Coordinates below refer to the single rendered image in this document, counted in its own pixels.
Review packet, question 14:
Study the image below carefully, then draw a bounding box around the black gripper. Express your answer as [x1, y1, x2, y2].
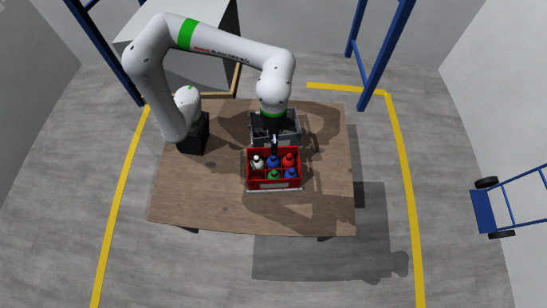
[264, 123, 284, 156]

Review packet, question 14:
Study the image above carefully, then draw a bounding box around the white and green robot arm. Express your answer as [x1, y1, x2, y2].
[121, 12, 296, 144]

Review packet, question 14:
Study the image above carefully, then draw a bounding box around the green bottle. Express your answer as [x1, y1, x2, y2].
[267, 170, 281, 179]

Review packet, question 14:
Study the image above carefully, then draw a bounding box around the dark red crate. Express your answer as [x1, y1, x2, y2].
[246, 146, 301, 191]

